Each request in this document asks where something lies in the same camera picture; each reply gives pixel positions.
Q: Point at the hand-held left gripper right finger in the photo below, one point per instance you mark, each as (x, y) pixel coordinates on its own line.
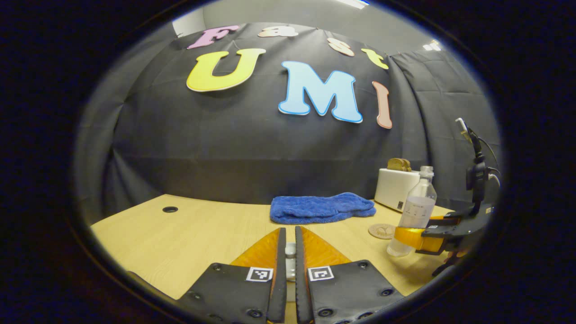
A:
(299, 279)

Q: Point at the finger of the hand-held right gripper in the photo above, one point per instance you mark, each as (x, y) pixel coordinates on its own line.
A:
(432, 240)
(445, 220)

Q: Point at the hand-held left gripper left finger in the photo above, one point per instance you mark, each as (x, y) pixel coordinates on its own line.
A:
(281, 270)

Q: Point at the clear plastic water bottle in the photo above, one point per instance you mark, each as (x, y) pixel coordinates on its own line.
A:
(416, 209)

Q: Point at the round brown coaster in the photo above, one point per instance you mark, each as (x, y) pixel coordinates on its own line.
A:
(380, 231)

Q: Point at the white toaster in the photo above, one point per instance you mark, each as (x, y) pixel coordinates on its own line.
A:
(393, 189)

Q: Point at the brown bread slice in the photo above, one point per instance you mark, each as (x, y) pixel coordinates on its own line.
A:
(394, 164)
(406, 165)

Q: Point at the blue towel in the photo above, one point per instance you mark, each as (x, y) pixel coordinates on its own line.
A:
(319, 208)

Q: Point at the black backdrop cloth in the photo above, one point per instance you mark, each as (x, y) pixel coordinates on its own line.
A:
(225, 144)

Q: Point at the small ceiling light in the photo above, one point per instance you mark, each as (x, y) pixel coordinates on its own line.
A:
(432, 45)

